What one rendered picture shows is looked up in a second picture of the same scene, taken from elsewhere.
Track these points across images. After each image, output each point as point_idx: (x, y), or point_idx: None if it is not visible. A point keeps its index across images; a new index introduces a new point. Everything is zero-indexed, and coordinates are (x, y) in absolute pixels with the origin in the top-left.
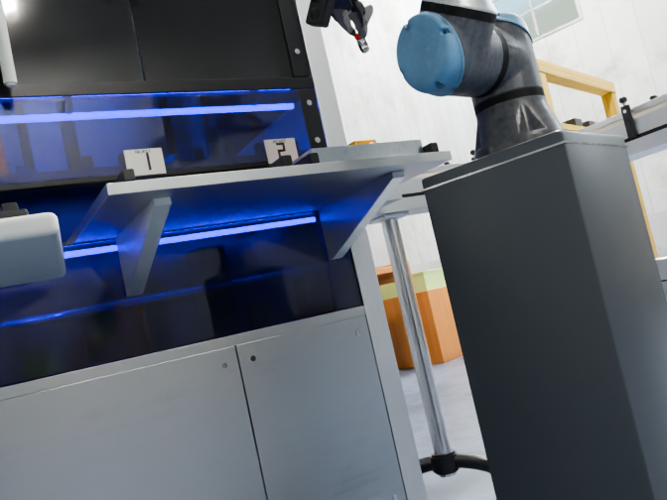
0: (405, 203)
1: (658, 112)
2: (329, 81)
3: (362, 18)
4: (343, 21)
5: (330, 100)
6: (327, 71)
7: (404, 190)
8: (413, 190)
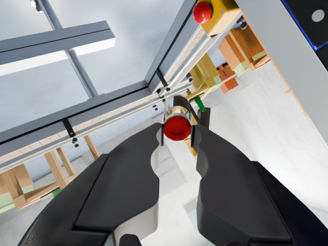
0: (183, 12)
1: (47, 135)
2: (291, 75)
3: (59, 192)
4: (207, 166)
5: (279, 46)
6: (299, 89)
7: (188, 24)
8: (183, 30)
